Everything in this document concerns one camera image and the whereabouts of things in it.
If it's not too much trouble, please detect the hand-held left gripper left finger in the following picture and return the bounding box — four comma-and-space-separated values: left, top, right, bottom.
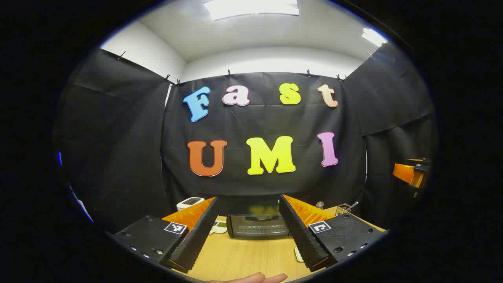
113, 197, 220, 274

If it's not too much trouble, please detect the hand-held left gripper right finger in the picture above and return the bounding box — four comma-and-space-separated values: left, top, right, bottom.
279, 194, 388, 273

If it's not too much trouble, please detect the black electric oven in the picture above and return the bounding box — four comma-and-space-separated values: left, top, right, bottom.
227, 212, 293, 239

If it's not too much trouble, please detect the white divided snack plate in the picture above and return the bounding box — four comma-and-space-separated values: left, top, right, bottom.
208, 220, 228, 235

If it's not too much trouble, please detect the white toaster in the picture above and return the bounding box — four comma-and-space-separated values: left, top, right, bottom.
176, 197, 205, 211

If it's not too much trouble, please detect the black backdrop cloth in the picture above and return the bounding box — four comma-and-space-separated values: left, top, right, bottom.
55, 41, 437, 234

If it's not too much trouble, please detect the small ceiling light panel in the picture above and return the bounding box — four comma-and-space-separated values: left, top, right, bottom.
362, 28, 387, 47

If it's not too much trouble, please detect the large ceiling light panel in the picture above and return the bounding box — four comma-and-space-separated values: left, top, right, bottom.
204, 0, 299, 21

